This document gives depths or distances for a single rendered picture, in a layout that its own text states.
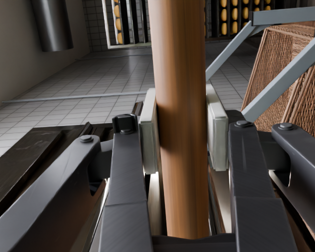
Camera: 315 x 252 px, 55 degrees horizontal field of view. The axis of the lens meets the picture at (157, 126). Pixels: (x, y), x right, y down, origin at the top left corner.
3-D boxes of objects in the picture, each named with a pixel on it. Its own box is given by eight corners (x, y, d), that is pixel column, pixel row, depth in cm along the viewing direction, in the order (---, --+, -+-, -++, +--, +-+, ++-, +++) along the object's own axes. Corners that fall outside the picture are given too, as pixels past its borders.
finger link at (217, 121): (212, 117, 15) (228, 116, 15) (201, 84, 21) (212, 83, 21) (213, 172, 16) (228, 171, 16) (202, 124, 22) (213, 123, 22)
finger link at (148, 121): (158, 175, 16) (143, 175, 16) (161, 126, 22) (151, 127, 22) (153, 121, 15) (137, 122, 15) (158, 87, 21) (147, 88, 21)
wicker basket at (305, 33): (340, 161, 118) (267, 165, 120) (288, 113, 170) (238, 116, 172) (360, 32, 100) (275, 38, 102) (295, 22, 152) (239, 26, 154)
